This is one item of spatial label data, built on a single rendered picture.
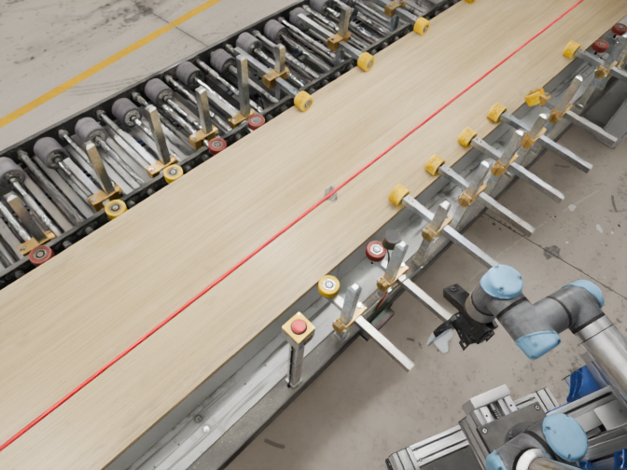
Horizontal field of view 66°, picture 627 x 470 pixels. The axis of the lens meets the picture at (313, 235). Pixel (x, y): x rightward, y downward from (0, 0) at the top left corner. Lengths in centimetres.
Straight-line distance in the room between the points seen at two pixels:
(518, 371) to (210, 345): 178
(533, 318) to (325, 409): 169
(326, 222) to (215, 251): 46
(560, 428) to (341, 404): 138
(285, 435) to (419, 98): 179
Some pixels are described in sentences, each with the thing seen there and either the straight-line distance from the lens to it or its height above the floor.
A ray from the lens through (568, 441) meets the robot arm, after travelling 147.
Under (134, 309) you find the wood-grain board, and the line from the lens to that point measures 186.
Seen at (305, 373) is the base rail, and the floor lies 70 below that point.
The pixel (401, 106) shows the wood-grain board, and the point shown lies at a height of 90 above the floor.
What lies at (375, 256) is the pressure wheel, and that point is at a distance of 192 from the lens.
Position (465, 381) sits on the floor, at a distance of 281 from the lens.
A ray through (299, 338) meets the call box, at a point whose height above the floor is 122.
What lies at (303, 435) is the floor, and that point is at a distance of 258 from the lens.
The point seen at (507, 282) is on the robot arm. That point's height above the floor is 167.
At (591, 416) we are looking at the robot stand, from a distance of 190.
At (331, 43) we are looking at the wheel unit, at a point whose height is 96.
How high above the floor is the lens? 253
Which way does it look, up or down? 57 degrees down
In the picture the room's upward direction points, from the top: 6 degrees clockwise
